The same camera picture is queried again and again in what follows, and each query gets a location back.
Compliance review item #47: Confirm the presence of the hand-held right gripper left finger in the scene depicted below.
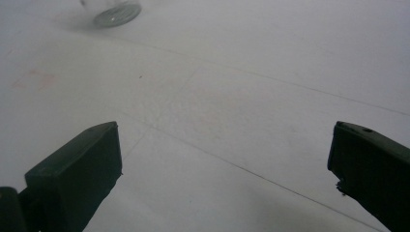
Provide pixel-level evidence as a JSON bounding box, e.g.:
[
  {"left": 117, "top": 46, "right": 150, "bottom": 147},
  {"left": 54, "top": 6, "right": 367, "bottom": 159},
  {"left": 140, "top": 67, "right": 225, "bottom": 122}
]
[{"left": 19, "top": 121, "right": 123, "bottom": 232}]

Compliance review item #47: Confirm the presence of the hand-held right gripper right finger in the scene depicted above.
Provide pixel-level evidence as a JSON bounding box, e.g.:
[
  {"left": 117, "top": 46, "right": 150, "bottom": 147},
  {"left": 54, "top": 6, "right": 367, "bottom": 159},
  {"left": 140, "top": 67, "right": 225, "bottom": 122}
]
[{"left": 327, "top": 121, "right": 410, "bottom": 232}]

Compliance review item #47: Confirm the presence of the clear glass jar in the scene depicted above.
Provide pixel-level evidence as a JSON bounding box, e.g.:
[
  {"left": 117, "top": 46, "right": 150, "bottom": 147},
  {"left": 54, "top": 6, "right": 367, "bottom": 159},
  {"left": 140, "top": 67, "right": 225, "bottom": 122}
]
[{"left": 79, "top": 0, "right": 143, "bottom": 29}]

